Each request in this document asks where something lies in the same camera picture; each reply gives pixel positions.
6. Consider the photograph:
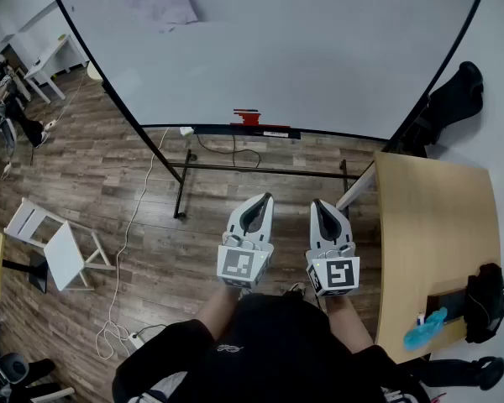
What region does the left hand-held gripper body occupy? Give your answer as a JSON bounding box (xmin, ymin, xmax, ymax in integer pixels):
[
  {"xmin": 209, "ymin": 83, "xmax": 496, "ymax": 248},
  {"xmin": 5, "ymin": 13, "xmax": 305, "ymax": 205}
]
[{"xmin": 217, "ymin": 231, "xmax": 275, "ymax": 290}]

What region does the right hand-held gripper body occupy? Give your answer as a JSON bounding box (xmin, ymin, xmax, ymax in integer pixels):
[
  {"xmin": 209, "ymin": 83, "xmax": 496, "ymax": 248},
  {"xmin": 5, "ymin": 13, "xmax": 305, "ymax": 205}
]
[{"xmin": 305, "ymin": 241, "xmax": 361, "ymax": 297}]

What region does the person's left forearm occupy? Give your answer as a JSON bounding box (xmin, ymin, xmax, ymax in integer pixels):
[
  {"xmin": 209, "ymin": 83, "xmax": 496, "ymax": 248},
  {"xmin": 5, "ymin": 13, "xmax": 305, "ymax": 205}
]
[{"xmin": 195, "ymin": 283, "xmax": 243, "ymax": 348}]

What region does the person's right forearm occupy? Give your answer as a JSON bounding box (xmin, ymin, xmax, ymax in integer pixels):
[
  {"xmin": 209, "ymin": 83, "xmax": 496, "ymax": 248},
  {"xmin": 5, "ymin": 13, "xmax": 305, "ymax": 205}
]
[{"xmin": 325, "ymin": 294, "xmax": 375, "ymax": 354}]

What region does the black marker tray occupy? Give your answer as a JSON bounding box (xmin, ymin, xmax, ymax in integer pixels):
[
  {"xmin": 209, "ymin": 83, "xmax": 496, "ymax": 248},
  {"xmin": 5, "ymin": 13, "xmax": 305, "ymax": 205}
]
[{"xmin": 192, "ymin": 125, "xmax": 302, "ymax": 141}]

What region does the red whiteboard eraser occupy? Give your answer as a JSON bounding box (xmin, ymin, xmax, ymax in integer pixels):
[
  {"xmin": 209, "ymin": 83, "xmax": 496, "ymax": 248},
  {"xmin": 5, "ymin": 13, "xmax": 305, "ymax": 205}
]
[{"xmin": 229, "ymin": 107, "xmax": 291, "ymax": 128}]

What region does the large whiteboard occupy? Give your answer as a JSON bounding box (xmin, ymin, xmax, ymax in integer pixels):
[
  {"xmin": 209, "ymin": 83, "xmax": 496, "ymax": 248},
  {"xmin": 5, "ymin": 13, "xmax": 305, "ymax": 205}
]
[{"xmin": 44, "ymin": 0, "xmax": 491, "ymax": 142}]

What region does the light wooden table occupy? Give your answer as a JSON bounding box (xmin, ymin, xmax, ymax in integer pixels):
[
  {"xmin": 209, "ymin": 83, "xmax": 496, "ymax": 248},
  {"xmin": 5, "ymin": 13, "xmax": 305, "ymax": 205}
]
[{"xmin": 334, "ymin": 151, "xmax": 503, "ymax": 365}]

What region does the person's black shirt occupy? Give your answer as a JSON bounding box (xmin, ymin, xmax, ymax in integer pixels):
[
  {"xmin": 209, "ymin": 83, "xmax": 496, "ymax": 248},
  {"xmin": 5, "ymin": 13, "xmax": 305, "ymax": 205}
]
[{"xmin": 111, "ymin": 294, "xmax": 429, "ymax": 403}]

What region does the blue cloth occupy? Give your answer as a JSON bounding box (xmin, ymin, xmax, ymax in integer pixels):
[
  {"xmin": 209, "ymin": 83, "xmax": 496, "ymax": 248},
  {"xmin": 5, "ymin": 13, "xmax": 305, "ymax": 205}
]
[{"xmin": 402, "ymin": 306, "xmax": 449, "ymax": 352}]

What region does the black bag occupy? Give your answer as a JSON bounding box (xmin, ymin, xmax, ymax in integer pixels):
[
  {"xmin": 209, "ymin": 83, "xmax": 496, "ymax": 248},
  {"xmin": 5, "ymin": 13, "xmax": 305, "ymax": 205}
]
[{"xmin": 463, "ymin": 262, "xmax": 504, "ymax": 344}]

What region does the black hanging garment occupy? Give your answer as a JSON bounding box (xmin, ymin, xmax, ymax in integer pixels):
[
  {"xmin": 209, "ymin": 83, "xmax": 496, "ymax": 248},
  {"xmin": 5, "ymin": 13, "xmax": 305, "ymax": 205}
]
[{"xmin": 415, "ymin": 60, "xmax": 485, "ymax": 147}]

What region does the white wooden chair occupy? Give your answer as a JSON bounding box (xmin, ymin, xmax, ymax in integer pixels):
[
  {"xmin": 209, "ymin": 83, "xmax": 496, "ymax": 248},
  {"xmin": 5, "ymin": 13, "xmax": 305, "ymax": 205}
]
[{"xmin": 3, "ymin": 196, "xmax": 117, "ymax": 292}]

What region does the black office chair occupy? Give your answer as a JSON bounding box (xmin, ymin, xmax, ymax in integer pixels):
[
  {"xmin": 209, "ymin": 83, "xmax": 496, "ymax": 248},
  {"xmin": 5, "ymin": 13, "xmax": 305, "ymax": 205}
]
[{"xmin": 405, "ymin": 354, "xmax": 504, "ymax": 392}]

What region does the white paper sheet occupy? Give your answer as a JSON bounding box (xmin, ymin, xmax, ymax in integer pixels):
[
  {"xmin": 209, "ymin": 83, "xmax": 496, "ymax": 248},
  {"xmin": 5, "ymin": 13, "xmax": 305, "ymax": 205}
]
[{"xmin": 107, "ymin": 0, "xmax": 199, "ymax": 33}]

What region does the white desk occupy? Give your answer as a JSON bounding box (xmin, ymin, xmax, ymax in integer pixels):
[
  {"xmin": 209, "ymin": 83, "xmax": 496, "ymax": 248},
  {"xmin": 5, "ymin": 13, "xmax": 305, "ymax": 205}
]
[{"xmin": 23, "ymin": 34, "xmax": 88, "ymax": 105}]

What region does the thin black cable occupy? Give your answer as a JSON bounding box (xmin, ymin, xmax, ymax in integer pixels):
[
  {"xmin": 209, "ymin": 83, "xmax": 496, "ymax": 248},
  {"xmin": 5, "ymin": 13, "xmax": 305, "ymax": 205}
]
[{"xmin": 196, "ymin": 134, "xmax": 262, "ymax": 170}]

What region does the black power cable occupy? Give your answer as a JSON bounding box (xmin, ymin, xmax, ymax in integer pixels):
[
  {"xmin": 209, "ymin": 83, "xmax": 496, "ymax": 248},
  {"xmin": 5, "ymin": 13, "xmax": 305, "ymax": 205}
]
[{"xmin": 133, "ymin": 322, "xmax": 169, "ymax": 338}]

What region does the white power strip with cable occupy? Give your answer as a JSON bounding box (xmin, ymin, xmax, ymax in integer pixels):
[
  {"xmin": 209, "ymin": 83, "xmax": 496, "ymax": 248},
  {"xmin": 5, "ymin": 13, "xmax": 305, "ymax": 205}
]
[{"xmin": 95, "ymin": 127, "xmax": 171, "ymax": 360}]

